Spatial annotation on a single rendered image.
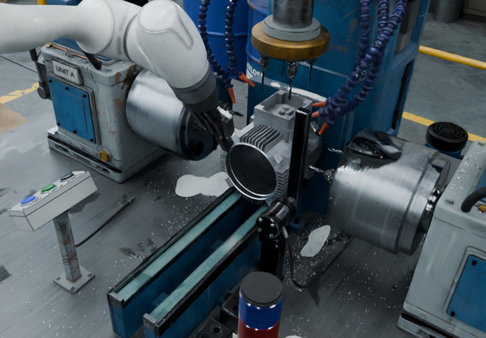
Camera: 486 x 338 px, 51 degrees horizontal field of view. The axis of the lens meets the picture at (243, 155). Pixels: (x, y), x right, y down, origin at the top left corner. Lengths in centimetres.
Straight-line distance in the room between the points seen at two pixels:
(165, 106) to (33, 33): 65
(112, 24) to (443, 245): 75
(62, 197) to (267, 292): 57
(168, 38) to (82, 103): 68
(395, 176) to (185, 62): 49
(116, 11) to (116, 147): 61
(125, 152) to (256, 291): 91
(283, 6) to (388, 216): 49
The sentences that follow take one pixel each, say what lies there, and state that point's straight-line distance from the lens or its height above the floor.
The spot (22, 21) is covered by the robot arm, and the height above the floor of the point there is 152.
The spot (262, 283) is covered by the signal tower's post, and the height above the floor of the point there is 122.
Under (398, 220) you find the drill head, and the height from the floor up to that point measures 107.
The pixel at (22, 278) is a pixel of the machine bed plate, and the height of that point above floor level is 80.
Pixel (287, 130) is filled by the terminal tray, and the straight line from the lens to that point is 122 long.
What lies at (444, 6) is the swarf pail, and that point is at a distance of 563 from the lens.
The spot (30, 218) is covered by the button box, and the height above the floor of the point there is 106.
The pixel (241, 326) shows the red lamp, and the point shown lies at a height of 115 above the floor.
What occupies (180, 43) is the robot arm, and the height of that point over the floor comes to 142.
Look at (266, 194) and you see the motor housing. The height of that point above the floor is 95.
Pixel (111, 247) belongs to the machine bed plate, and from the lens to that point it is 138.
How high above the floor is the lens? 176
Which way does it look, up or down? 35 degrees down
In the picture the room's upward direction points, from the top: 2 degrees clockwise
